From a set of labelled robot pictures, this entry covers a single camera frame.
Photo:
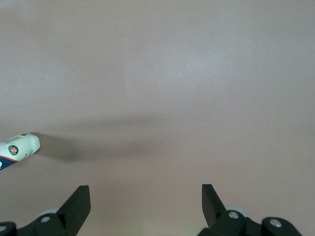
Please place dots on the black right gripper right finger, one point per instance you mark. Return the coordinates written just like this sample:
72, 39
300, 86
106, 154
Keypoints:
216, 216

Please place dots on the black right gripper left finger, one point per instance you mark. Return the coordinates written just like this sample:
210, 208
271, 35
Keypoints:
71, 214

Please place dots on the white blue tennis ball can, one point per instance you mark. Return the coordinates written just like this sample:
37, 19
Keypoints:
22, 147

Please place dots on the brown table mat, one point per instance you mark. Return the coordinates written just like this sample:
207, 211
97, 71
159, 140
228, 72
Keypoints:
157, 73

